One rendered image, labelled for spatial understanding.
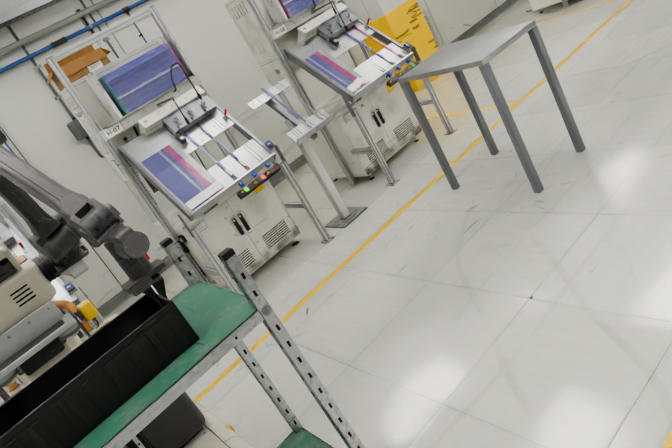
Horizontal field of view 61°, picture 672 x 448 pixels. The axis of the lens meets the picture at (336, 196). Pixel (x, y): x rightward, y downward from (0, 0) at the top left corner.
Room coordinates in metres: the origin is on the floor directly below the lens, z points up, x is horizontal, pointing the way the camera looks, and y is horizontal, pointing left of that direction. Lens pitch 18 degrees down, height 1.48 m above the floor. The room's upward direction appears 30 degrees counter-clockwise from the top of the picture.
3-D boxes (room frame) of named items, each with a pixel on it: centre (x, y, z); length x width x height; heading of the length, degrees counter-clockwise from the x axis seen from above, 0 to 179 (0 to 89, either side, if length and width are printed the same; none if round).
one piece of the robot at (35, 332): (1.56, 0.95, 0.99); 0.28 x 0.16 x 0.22; 119
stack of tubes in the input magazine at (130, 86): (4.00, 0.71, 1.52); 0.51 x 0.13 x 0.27; 119
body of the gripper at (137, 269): (1.27, 0.47, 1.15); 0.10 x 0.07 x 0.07; 118
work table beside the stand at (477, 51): (3.19, -1.02, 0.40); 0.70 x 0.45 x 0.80; 25
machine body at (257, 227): (4.08, 0.82, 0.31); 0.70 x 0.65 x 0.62; 119
